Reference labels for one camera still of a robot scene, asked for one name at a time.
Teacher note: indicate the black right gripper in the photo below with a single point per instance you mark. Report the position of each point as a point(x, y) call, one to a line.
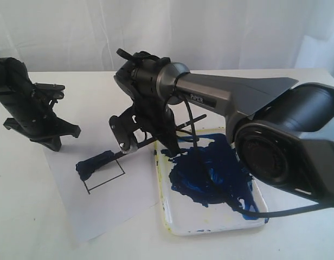
point(157, 119)

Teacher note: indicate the white paint tray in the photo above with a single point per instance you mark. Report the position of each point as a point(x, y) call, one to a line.
point(193, 203)

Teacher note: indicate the white backdrop curtain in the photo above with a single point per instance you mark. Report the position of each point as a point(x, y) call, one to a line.
point(85, 35)

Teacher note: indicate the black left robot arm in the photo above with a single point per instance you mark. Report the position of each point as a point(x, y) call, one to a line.
point(14, 79)

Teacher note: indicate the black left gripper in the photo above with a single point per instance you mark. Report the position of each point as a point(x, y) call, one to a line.
point(38, 124)

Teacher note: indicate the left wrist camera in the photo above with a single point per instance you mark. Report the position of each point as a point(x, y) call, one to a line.
point(48, 93)

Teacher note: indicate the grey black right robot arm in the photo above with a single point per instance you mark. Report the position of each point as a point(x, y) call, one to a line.
point(282, 130)

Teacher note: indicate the white paper with square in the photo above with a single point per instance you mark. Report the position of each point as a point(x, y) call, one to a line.
point(112, 195)

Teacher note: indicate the black paintbrush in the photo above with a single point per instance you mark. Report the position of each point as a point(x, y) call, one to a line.
point(87, 167)

